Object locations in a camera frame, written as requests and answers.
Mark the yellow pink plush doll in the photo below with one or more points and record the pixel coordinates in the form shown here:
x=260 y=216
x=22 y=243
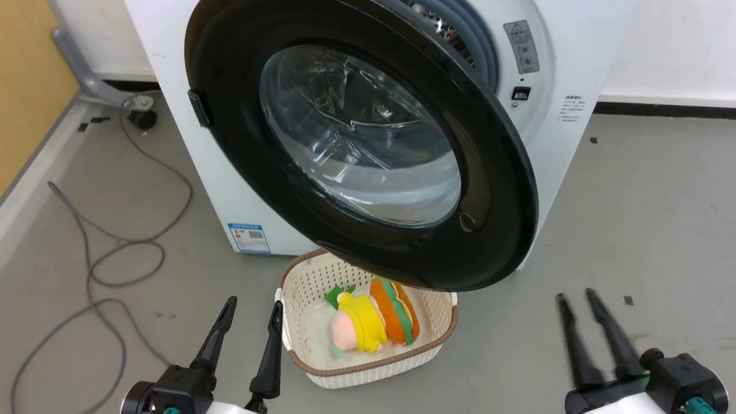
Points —
x=365 y=325

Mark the black door latch hook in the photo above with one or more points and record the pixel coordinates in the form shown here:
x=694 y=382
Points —
x=199 y=108

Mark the grey warning sticker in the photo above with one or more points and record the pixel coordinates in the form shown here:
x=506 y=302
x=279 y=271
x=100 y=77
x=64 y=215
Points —
x=522 y=47

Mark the black caster wheel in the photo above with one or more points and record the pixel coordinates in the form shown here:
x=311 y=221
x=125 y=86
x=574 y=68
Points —
x=142 y=119

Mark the blue energy label sticker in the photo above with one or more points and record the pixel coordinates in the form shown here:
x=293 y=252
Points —
x=249 y=237

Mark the grey metal furniture leg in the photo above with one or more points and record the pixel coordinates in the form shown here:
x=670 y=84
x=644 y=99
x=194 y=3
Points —
x=77 y=69

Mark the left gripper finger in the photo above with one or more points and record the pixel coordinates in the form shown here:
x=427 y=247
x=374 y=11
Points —
x=270 y=362
x=217 y=342

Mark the cream plastic laundry basket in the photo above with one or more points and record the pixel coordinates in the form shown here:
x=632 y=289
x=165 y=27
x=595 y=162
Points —
x=374 y=369

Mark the grey rubber door seal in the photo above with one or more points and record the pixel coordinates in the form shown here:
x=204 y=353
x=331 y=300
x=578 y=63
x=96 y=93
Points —
x=480 y=40

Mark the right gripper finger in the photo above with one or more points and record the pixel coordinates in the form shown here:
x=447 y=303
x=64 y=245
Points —
x=618 y=345
x=578 y=353

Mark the orange hamburger plush toy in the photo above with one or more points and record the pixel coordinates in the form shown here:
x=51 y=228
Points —
x=395 y=313

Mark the black door lock socket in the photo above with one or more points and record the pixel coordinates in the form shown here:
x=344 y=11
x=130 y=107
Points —
x=521 y=93

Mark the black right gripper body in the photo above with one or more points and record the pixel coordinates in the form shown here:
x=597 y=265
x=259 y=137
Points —
x=684 y=382

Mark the yellow wooden panel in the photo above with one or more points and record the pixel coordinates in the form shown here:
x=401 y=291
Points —
x=29 y=86

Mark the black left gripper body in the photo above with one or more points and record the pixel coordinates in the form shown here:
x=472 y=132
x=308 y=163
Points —
x=181 y=391

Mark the black round washing machine door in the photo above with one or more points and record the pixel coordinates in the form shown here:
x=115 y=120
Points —
x=494 y=172

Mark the perforated steel drum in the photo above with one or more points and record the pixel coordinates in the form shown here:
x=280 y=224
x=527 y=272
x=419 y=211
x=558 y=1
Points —
x=445 y=27

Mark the white washing machine body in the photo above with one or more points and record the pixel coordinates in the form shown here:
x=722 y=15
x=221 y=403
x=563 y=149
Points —
x=575 y=46

